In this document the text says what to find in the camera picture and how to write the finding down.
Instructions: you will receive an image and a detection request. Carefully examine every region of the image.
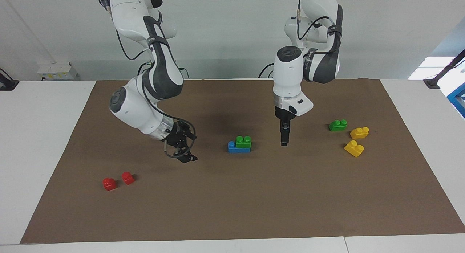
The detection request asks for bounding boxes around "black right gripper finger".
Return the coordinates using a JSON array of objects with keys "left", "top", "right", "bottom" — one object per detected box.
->
[
  {"left": 181, "top": 121, "right": 197, "bottom": 141},
  {"left": 174, "top": 150, "right": 198, "bottom": 164}
]

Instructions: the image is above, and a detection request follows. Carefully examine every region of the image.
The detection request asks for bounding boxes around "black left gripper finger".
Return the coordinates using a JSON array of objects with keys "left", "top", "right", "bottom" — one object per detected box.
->
[{"left": 279, "top": 122, "right": 291, "bottom": 147}]

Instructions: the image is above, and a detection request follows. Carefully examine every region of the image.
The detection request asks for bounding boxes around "blue three-stud toy brick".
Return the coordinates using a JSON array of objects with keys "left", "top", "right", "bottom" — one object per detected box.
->
[{"left": 228, "top": 141, "right": 251, "bottom": 153}]

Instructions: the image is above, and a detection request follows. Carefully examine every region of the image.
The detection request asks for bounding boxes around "brown table mat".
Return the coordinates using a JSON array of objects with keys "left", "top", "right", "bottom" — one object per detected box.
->
[{"left": 20, "top": 78, "right": 465, "bottom": 244}]

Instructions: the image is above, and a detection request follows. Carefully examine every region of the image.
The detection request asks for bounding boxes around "yellow two-stud toy brick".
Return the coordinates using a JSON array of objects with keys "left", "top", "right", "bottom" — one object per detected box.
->
[
  {"left": 344, "top": 140, "right": 365, "bottom": 158},
  {"left": 350, "top": 127, "right": 370, "bottom": 139}
]

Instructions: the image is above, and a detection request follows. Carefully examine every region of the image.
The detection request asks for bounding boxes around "white power socket box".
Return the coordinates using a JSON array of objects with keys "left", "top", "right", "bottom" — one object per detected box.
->
[{"left": 37, "top": 62, "right": 78, "bottom": 81}]

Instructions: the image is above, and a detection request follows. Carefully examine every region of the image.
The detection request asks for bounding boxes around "black angled stand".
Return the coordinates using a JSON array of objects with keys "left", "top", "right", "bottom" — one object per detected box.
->
[{"left": 423, "top": 50, "right": 465, "bottom": 89}]

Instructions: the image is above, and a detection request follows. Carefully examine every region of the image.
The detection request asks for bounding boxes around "black table clamp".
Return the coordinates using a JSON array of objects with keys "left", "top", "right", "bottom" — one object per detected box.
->
[{"left": 0, "top": 68, "right": 19, "bottom": 91}]

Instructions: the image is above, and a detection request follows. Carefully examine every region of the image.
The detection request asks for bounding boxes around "black left base cable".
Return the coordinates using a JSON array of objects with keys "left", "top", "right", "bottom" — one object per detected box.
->
[{"left": 259, "top": 63, "right": 275, "bottom": 78}]

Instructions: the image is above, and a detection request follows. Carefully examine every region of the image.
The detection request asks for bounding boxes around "black base cable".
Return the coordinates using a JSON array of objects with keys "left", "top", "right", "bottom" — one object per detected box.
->
[
  {"left": 137, "top": 61, "right": 151, "bottom": 80},
  {"left": 259, "top": 63, "right": 275, "bottom": 78}
]

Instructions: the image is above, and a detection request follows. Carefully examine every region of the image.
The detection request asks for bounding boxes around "black right base cable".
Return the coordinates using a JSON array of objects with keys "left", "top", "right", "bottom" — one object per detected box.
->
[{"left": 137, "top": 61, "right": 151, "bottom": 80}]

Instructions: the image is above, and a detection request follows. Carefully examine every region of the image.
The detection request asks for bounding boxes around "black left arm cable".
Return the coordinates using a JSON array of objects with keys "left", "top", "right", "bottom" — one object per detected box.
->
[{"left": 296, "top": 0, "right": 344, "bottom": 41}]

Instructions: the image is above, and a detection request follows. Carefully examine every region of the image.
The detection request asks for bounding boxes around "blue frame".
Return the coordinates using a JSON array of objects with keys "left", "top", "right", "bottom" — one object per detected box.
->
[{"left": 447, "top": 82, "right": 465, "bottom": 118}]

